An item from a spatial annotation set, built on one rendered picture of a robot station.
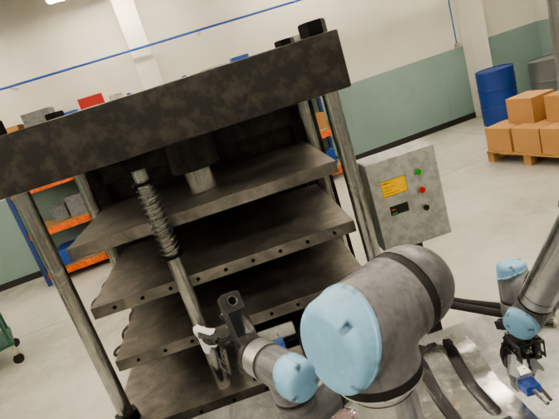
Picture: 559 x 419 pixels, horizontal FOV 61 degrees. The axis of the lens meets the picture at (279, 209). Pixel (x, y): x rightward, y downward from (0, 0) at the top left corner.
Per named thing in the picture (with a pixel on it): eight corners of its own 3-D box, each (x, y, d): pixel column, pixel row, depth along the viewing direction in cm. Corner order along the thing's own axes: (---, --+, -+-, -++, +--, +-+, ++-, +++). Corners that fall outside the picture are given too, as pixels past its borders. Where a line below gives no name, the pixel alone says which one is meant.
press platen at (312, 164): (338, 172, 189) (335, 160, 187) (71, 261, 184) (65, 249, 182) (306, 149, 256) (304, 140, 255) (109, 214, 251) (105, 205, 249)
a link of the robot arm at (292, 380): (295, 418, 81) (280, 377, 79) (260, 394, 90) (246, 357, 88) (328, 391, 85) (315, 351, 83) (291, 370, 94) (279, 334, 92)
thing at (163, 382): (417, 342, 198) (413, 329, 197) (116, 448, 192) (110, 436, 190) (358, 268, 279) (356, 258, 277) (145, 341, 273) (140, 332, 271)
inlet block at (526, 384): (557, 409, 126) (555, 391, 125) (540, 414, 126) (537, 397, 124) (526, 380, 139) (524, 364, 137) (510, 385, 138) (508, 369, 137)
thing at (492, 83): (531, 116, 765) (522, 61, 741) (499, 128, 756) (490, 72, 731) (505, 115, 821) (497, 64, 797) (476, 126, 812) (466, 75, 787)
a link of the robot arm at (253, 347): (248, 353, 88) (283, 335, 92) (235, 346, 92) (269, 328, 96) (256, 389, 90) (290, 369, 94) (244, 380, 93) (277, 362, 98)
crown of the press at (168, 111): (376, 180, 178) (333, 12, 161) (38, 294, 172) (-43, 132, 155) (325, 150, 259) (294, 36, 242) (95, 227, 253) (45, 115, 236)
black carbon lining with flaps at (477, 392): (507, 417, 132) (501, 390, 129) (452, 437, 131) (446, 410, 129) (447, 351, 165) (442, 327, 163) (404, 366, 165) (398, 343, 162)
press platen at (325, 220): (357, 231, 193) (353, 219, 192) (95, 320, 188) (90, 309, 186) (319, 191, 264) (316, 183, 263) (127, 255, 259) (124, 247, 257)
